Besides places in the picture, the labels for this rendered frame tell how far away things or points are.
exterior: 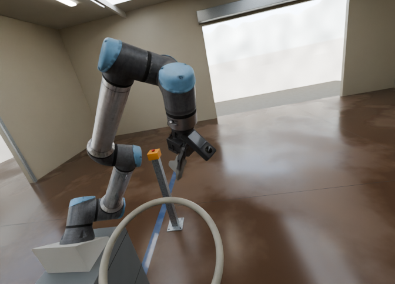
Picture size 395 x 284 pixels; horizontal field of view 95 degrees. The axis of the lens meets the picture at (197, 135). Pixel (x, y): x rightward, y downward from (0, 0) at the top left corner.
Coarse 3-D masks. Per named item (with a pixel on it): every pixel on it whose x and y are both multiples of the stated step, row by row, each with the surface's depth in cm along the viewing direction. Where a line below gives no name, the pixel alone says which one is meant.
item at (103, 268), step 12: (144, 204) 88; (156, 204) 89; (180, 204) 89; (192, 204) 87; (132, 216) 84; (204, 216) 83; (120, 228) 80; (216, 228) 79; (108, 240) 77; (216, 240) 75; (108, 252) 73; (216, 252) 72; (108, 264) 72; (216, 264) 69; (216, 276) 66
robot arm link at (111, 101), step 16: (112, 48) 45; (128, 48) 47; (112, 64) 46; (128, 64) 48; (144, 64) 49; (112, 80) 51; (128, 80) 52; (144, 80) 52; (112, 96) 55; (96, 112) 64; (112, 112) 61; (96, 128) 69; (112, 128) 69; (96, 144) 76; (112, 144) 87; (96, 160) 83; (112, 160) 88
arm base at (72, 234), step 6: (66, 228) 114; (72, 228) 113; (78, 228) 113; (84, 228) 115; (90, 228) 119; (66, 234) 111; (72, 234) 111; (78, 234) 112; (84, 234) 114; (90, 234) 116; (60, 240) 111; (66, 240) 109; (72, 240) 109; (78, 240) 110; (84, 240) 112
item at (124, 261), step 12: (108, 228) 136; (120, 240) 128; (120, 252) 126; (132, 252) 140; (96, 264) 110; (120, 264) 124; (132, 264) 138; (48, 276) 109; (60, 276) 107; (72, 276) 106; (84, 276) 104; (96, 276) 103; (108, 276) 111; (120, 276) 122; (132, 276) 135; (144, 276) 151
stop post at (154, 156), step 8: (152, 152) 199; (160, 152) 208; (152, 160) 202; (160, 160) 210; (160, 168) 205; (160, 176) 209; (160, 184) 212; (168, 192) 217; (168, 208) 224; (176, 216) 234; (176, 224) 233
